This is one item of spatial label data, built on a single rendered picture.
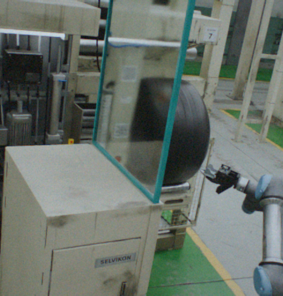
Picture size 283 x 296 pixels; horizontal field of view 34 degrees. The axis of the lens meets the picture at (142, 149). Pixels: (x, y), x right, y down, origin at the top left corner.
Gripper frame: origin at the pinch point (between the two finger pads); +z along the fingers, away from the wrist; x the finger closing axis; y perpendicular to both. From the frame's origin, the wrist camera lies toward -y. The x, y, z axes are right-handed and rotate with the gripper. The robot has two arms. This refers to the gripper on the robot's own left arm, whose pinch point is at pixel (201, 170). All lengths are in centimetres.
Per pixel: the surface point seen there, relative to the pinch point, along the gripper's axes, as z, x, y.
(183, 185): 6.9, 2.7, -13.2
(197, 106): 12.6, -6.7, 33.0
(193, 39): 34, -51, 44
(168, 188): 13.0, 10.3, -11.8
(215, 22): 27, -64, 52
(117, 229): 5, 95, 49
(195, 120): 10.0, -0.4, 29.4
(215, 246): -18, -67, -132
